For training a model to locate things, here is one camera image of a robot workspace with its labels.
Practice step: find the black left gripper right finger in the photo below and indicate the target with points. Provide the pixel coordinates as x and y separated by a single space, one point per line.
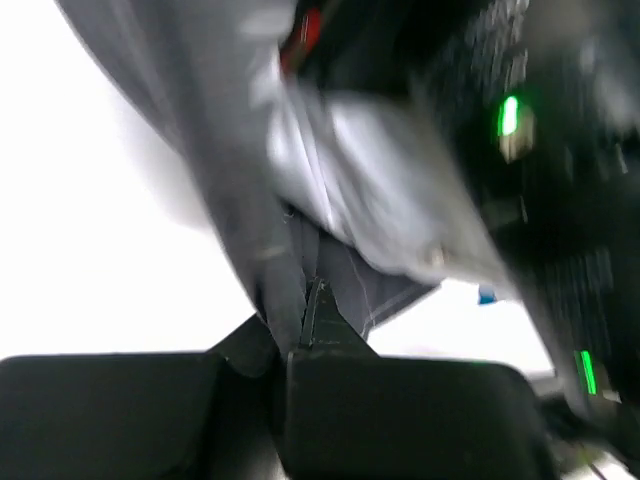
324 329

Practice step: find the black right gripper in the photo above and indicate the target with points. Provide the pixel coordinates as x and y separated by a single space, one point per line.
409 119

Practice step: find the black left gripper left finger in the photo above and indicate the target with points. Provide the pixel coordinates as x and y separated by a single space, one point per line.
249 350

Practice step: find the dark grey checked pillowcase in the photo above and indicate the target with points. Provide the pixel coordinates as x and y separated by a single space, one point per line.
185 66

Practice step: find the white pillow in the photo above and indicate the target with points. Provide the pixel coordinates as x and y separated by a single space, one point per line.
367 169

